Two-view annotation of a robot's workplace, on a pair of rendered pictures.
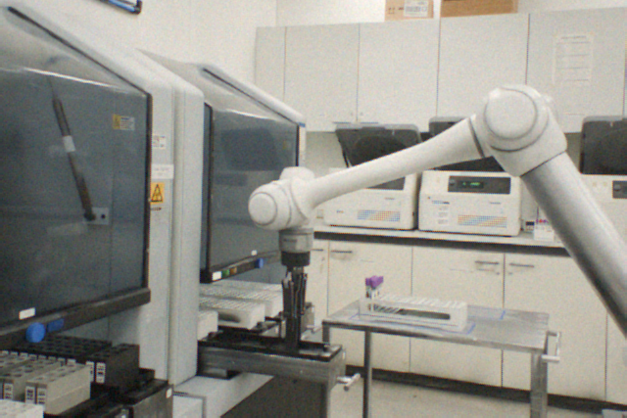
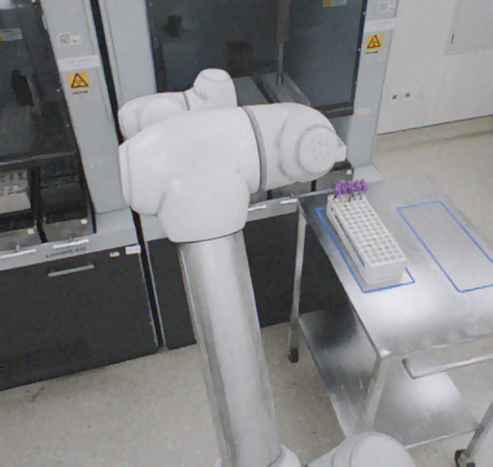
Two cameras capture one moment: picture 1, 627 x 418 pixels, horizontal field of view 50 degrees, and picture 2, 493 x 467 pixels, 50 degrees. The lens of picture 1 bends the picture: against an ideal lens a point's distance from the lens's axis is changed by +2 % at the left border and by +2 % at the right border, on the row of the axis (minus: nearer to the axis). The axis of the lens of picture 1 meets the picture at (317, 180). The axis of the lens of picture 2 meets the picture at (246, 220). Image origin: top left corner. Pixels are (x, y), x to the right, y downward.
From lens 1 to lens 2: 1.54 m
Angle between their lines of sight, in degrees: 63
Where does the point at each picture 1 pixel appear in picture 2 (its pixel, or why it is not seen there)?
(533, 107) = (127, 183)
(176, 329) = not seen: hidden behind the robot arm
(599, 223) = (203, 340)
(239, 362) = not seen: hidden behind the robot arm
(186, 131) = (113, 21)
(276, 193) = (126, 115)
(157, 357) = (111, 189)
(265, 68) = not seen: outside the picture
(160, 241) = (92, 115)
